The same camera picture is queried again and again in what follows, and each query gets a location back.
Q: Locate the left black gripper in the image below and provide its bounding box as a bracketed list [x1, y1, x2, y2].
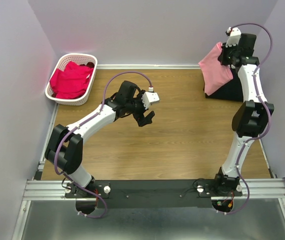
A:
[126, 90, 155, 127]

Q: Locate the light pink t shirt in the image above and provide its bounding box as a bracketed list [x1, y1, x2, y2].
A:
[198, 42, 233, 96]

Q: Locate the aluminium frame rail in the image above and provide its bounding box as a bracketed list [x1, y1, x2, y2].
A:
[23, 178, 285, 201]

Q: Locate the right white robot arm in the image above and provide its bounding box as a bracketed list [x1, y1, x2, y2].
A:
[212, 28, 275, 196]

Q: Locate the folded black t shirt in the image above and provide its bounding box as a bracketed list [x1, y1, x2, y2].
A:
[204, 75, 244, 102]

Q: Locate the red t shirt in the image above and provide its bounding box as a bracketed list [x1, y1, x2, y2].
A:
[49, 61, 95, 100]

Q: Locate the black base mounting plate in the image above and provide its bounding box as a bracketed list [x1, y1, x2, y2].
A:
[65, 178, 243, 214]

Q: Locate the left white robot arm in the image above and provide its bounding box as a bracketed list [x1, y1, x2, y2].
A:
[44, 81, 160, 198]

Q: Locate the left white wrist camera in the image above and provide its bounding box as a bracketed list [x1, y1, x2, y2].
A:
[141, 86, 160, 110]

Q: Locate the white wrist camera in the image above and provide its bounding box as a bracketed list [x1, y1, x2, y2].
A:
[141, 86, 160, 110]
[225, 27, 242, 48]

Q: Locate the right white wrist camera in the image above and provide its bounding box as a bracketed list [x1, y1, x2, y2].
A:
[225, 27, 242, 48]

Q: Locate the white plastic laundry basket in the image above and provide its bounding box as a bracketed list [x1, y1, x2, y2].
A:
[44, 53, 98, 106]

